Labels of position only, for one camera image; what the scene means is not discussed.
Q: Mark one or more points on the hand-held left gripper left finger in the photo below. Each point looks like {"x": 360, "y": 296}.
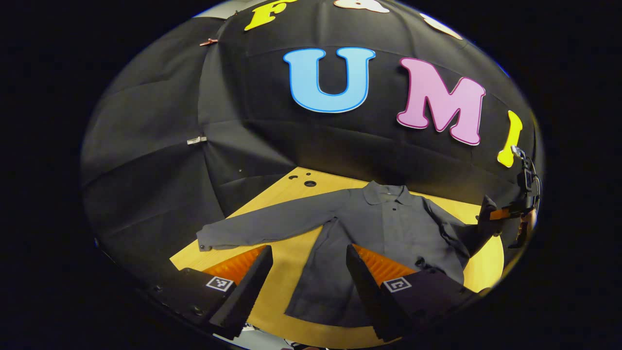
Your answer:
{"x": 248, "y": 291}

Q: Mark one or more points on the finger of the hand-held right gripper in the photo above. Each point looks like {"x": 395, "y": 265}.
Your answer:
{"x": 520, "y": 231}
{"x": 487, "y": 216}

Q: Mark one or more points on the grey long-sleeved shirt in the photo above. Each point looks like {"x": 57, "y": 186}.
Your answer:
{"x": 388, "y": 223}

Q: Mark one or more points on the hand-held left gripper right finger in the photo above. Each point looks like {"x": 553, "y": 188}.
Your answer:
{"x": 369, "y": 291}

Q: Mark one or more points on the small silver clip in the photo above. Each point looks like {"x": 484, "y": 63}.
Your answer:
{"x": 197, "y": 140}

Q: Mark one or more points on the small copper clip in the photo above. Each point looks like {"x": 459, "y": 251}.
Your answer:
{"x": 209, "y": 42}

